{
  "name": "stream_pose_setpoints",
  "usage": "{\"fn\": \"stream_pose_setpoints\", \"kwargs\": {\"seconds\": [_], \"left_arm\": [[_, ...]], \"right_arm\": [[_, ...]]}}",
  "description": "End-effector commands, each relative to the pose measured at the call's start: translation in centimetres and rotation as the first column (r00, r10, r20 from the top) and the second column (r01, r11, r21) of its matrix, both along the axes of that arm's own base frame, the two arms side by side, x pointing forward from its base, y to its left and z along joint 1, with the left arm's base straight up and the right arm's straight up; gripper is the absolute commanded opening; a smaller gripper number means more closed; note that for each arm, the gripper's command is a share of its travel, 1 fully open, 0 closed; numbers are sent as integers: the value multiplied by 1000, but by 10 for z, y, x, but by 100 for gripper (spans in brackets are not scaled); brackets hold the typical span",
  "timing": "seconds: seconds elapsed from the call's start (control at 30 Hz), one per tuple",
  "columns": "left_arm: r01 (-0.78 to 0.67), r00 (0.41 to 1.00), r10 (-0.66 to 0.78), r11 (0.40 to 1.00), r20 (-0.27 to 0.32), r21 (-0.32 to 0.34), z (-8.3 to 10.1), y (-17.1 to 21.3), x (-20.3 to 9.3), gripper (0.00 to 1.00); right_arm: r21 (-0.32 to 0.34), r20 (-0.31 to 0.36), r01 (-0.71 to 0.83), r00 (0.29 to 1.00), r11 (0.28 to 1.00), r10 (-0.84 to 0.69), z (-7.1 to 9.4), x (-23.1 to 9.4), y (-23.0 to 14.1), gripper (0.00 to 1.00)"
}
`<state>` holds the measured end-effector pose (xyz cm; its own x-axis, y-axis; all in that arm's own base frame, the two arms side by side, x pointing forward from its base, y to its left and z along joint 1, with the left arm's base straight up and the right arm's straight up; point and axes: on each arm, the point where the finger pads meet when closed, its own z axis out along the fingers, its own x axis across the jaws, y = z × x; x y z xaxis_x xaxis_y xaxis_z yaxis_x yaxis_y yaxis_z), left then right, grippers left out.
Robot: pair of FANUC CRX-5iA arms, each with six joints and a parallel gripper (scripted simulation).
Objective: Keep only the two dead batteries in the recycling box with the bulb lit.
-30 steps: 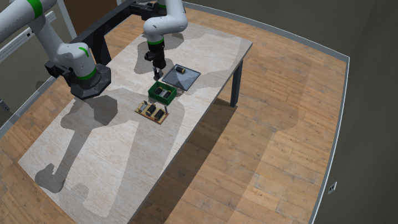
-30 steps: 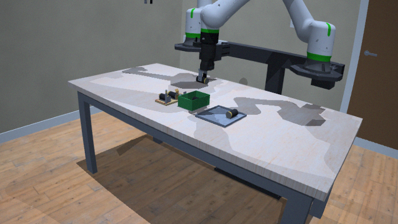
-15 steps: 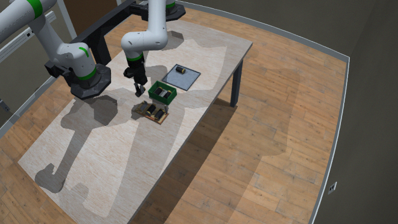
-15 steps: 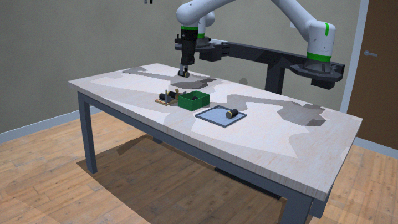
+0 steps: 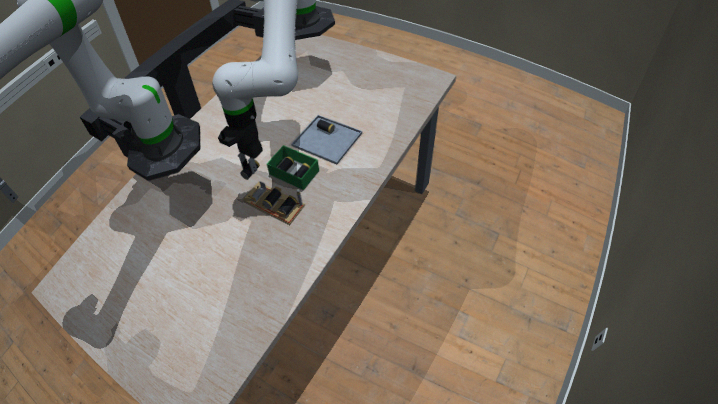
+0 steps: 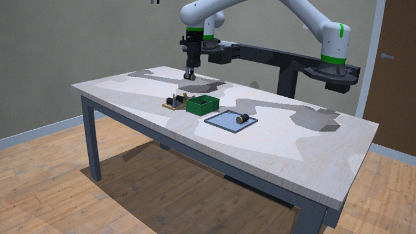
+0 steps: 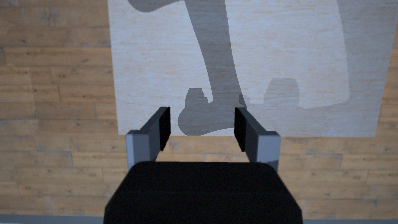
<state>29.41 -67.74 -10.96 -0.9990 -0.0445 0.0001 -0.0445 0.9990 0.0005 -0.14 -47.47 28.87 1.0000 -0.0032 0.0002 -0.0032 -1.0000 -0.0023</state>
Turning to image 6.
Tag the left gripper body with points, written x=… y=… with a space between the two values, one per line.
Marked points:
x=194 y=45

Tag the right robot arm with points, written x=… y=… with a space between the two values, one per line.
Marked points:
x=212 y=22

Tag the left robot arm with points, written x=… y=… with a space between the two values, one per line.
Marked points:
x=334 y=37

